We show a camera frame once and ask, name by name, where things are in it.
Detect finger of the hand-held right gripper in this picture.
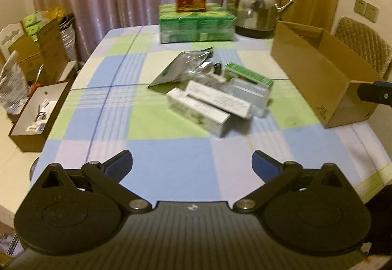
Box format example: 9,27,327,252
357,81,392,107

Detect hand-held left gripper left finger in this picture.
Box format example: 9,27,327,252
40,150,152,214

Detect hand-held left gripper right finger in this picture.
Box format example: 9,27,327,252
233,150,345,214

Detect clear plastic package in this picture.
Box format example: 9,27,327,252
232,78,272,118

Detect brown cardboard box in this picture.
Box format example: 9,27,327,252
271,21,385,129

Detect long white carton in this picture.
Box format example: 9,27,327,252
186,80,255,119

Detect white green-print carton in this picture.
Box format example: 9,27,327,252
166,87,231,138

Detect green-topped carton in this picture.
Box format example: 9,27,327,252
222,62,275,91

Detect checkered tablecloth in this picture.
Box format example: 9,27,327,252
29,23,392,208

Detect dark brown tray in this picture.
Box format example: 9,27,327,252
8,82,73,153

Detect silver foil bag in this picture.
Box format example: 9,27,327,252
147,47,215,89

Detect clear plastic bag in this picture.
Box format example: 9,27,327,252
0,50,30,114

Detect stack of metal basins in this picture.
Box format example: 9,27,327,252
59,14,78,63

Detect stacked cardboard boxes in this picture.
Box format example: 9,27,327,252
9,17,78,84

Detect stainless steel kettle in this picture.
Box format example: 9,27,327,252
221,0,296,38

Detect green tissue multipack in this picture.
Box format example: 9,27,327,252
158,3,236,44

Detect yellow plastic bag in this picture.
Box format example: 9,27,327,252
42,6,67,25

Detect white chair back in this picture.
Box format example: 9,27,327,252
0,22,25,57

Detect black cable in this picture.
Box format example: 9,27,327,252
212,62,229,84

